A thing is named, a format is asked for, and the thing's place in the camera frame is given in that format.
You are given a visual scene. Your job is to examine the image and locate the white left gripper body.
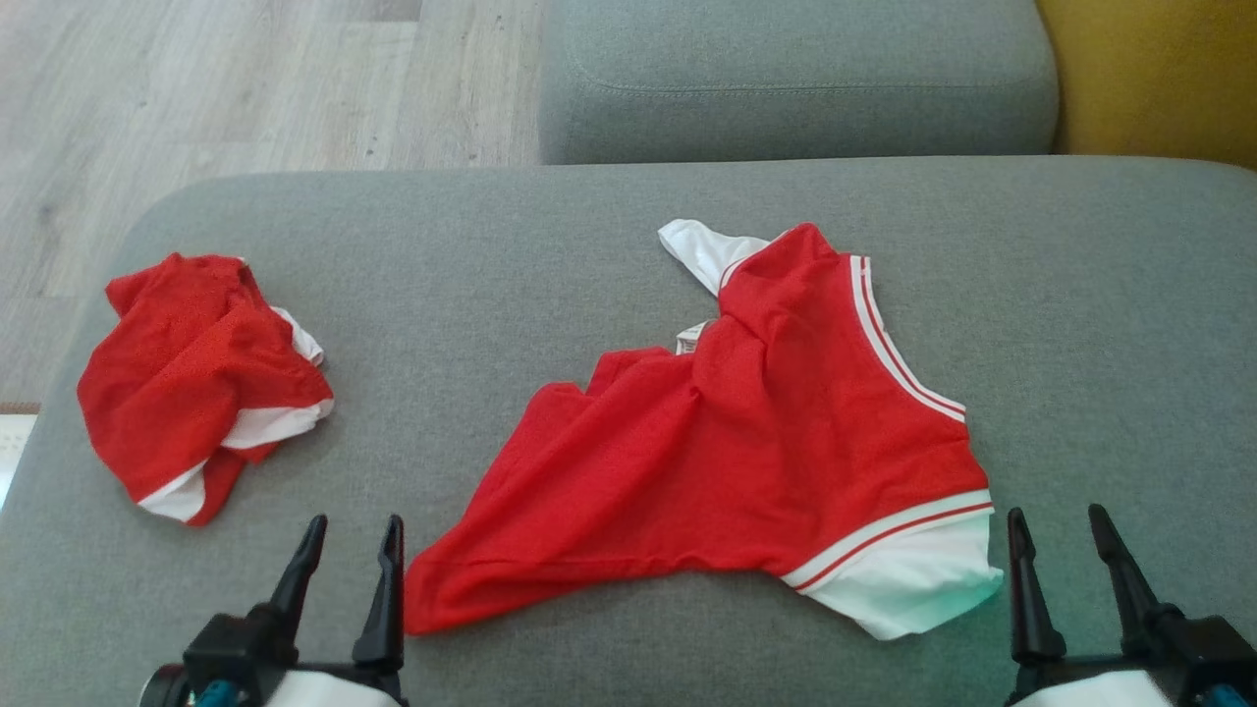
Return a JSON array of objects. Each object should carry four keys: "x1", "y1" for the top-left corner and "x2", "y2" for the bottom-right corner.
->
[{"x1": 260, "y1": 660, "x2": 410, "y2": 707}]

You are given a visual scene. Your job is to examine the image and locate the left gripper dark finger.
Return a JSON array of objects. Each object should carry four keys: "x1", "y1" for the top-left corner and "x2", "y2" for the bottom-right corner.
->
[
  {"x1": 351, "y1": 514, "x2": 407, "y2": 675},
  {"x1": 269, "y1": 513, "x2": 329, "y2": 631}
]

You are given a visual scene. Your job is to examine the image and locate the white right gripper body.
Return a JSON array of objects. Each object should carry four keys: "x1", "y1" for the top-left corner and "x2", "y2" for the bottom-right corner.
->
[{"x1": 1007, "y1": 656, "x2": 1181, "y2": 707}]

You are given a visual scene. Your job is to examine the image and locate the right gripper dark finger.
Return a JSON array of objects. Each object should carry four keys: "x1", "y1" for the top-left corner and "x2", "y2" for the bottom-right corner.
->
[
  {"x1": 1006, "y1": 507, "x2": 1067, "y2": 667},
  {"x1": 1087, "y1": 503, "x2": 1185, "y2": 655}
]

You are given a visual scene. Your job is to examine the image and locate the red mesh shorts white stripe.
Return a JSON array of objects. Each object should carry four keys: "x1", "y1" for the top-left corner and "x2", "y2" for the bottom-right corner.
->
[{"x1": 77, "y1": 252, "x2": 336, "y2": 527}]

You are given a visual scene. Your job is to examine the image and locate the red shirt with white sleeves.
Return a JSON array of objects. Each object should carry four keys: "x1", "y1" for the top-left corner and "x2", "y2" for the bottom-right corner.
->
[{"x1": 403, "y1": 218, "x2": 1006, "y2": 642}]

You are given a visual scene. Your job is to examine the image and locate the large grey sofa seat cushion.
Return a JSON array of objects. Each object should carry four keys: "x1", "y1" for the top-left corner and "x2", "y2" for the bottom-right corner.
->
[{"x1": 0, "y1": 155, "x2": 1257, "y2": 707}]

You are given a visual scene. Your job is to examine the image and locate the mustard yellow cushion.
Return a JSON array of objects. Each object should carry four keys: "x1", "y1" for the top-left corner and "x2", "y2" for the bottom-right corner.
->
[{"x1": 1036, "y1": 0, "x2": 1257, "y2": 173}]

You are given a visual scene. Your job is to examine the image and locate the grey sofa back cushion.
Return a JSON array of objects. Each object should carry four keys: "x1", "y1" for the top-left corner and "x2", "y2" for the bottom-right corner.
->
[{"x1": 538, "y1": 0, "x2": 1060, "y2": 166}]

